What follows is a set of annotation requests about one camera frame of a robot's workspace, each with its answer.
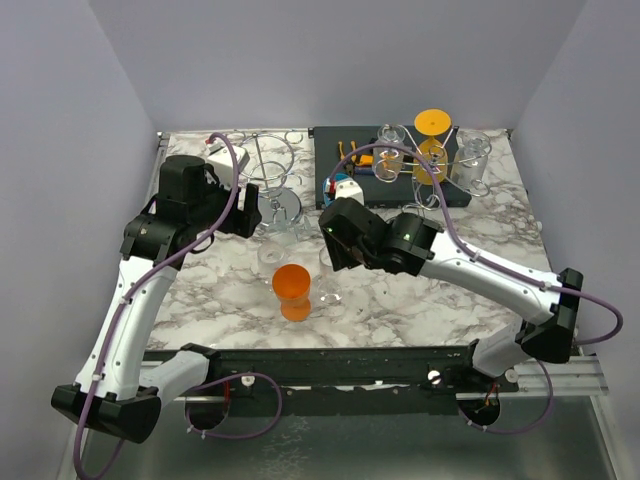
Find dark grey tool tray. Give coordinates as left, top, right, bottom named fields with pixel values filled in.
left=308, top=125, right=471, bottom=210

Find orange plastic goblet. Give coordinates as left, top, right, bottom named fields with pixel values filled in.
left=271, top=264, right=311, bottom=322

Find blue plastic goblet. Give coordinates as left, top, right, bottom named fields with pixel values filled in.
left=322, top=177, right=335, bottom=208

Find clear stemmed glass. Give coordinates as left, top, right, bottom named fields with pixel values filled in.
left=317, top=246, right=343, bottom=305

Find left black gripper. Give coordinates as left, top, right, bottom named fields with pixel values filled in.
left=190, top=168, right=262, bottom=237

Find orange utility knife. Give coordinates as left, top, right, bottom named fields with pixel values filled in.
left=355, top=154, right=373, bottom=167

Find clear glass with reflection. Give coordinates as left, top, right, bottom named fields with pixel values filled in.
left=450, top=130, right=492, bottom=197

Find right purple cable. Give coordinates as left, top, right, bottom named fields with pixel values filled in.
left=327, top=143, right=625, bottom=436

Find aluminium extrusion frame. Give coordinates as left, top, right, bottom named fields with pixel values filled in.
left=54, top=132, right=609, bottom=480

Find yellow handled pliers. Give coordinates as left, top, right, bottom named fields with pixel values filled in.
left=336, top=140, right=361, bottom=178

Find round ring chrome glass rack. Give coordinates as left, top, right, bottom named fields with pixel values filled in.
left=229, top=130, right=303, bottom=232

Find ribbed clear wine glass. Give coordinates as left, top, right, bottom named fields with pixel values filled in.
left=372, top=124, right=405, bottom=183

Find yellow plastic goblet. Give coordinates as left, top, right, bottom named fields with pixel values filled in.
left=414, top=108, right=452, bottom=183

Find scroll arm chrome glass rack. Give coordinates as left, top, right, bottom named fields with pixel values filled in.
left=372, top=124, right=492, bottom=213

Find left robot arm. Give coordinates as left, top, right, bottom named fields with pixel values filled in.
left=51, top=155, right=261, bottom=443

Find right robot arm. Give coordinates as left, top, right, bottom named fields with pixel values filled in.
left=319, top=198, right=583, bottom=392

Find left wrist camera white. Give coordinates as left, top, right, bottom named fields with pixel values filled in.
left=207, top=140, right=249, bottom=190

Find black front mounting rail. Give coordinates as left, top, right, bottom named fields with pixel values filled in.
left=213, top=346, right=520, bottom=418

